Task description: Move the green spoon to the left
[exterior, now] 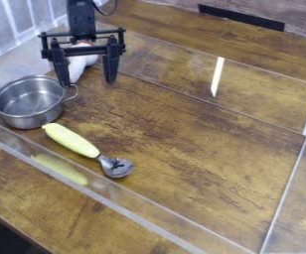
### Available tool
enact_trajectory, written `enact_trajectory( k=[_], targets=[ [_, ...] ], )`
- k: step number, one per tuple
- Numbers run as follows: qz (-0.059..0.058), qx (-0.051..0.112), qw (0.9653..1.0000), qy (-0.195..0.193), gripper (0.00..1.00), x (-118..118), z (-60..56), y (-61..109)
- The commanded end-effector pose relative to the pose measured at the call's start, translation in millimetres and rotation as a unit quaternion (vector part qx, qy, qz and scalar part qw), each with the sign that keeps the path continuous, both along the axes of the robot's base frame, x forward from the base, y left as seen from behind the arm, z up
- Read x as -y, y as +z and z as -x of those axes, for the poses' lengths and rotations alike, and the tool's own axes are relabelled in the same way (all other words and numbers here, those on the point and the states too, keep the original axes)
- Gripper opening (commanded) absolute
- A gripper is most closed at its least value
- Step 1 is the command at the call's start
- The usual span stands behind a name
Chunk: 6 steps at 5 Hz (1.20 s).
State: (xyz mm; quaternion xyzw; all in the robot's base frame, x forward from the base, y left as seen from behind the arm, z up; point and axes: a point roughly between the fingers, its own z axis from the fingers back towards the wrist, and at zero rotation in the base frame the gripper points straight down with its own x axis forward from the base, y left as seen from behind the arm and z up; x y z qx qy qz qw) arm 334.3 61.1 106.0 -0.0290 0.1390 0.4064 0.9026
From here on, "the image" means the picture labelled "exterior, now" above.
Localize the small steel pot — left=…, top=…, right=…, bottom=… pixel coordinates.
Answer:
left=0, top=74, right=78, bottom=130

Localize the clear acrylic barrier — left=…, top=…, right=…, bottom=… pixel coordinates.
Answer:
left=0, top=32, right=306, bottom=254

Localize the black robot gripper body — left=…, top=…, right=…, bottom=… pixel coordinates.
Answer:
left=40, top=0, right=125, bottom=61

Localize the black bar on table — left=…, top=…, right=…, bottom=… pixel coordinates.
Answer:
left=199, top=4, right=286, bottom=32

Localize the green handled metal spoon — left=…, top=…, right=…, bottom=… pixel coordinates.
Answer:
left=42, top=123, right=135, bottom=179

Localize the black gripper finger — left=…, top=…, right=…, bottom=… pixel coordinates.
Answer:
left=103, top=36, right=121, bottom=84
left=50, top=38, right=70, bottom=87

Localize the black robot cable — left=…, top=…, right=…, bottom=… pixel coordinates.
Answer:
left=93, top=0, right=120, bottom=17

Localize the white toy mushroom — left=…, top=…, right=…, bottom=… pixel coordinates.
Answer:
left=68, top=41, right=100, bottom=84

